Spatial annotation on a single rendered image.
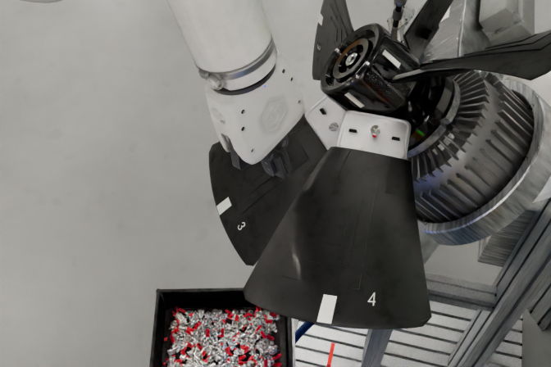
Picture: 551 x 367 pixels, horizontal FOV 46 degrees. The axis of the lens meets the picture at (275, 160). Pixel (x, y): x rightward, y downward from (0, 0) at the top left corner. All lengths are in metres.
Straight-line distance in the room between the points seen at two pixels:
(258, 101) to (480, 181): 0.36
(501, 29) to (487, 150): 0.29
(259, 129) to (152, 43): 2.06
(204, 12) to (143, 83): 2.00
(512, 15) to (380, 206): 0.46
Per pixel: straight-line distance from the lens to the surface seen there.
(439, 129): 0.90
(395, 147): 0.85
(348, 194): 0.81
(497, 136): 0.92
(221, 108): 0.68
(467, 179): 0.92
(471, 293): 1.46
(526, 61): 0.65
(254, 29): 0.63
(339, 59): 0.93
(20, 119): 2.60
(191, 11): 0.60
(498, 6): 1.13
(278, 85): 0.70
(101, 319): 2.07
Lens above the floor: 1.85
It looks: 53 degrees down
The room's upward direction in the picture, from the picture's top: straight up
